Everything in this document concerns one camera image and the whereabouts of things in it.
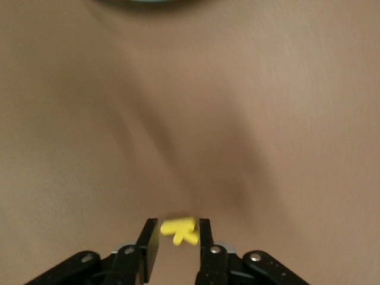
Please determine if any brown table cover sheet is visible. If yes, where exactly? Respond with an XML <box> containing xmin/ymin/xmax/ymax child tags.
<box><xmin>0</xmin><ymin>0</ymin><xmax>380</xmax><ymax>285</ymax></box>

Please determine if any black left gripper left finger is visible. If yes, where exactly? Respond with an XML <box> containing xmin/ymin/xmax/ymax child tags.
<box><xmin>26</xmin><ymin>218</ymin><xmax>162</xmax><ymax>285</ymax></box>

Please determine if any yellow foam letter k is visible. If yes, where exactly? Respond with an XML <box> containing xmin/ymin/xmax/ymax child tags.
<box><xmin>160</xmin><ymin>216</ymin><xmax>199</xmax><ymax>246</ymax></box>

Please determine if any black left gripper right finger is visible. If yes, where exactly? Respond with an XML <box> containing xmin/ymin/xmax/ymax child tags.
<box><xmin>194</xmin><ymin>218</ymin><xmax>310</xmax><ymax>285</ymax></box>

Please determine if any blue plate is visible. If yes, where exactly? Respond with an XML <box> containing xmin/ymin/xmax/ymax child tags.
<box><xmin>90</xmin><ymin>0</ymin><xmax>194</xmax><ymax>4</ymax></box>

